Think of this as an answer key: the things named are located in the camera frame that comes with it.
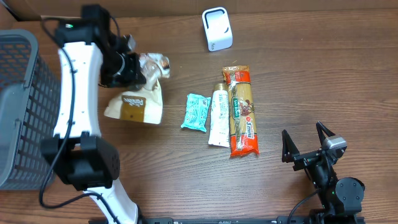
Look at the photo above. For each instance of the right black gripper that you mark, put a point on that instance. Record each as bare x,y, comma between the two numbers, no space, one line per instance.
290,147

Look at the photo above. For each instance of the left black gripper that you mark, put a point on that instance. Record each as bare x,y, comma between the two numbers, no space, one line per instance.
133,79

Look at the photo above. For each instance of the beige brown bread bag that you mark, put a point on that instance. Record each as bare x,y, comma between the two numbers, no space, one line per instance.
145,103

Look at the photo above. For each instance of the orange spaghetti packet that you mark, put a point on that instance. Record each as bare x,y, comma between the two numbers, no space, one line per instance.
242,123

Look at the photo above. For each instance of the white tube gold cap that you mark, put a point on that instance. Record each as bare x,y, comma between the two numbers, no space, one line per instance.
219,117

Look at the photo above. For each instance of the teal snack packet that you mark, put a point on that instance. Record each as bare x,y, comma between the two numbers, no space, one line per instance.
196,112

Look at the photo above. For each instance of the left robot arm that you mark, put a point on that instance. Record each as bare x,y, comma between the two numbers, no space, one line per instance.
91,56

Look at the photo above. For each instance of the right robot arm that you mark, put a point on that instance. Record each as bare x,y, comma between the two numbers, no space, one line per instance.
340,198

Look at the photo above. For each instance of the white barcode scanner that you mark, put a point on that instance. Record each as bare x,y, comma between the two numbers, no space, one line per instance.
217,28

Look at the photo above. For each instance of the grey plastic mesh basket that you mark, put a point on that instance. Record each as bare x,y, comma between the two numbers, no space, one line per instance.
30,98

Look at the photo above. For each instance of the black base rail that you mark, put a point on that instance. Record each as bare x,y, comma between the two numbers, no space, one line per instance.
278,220

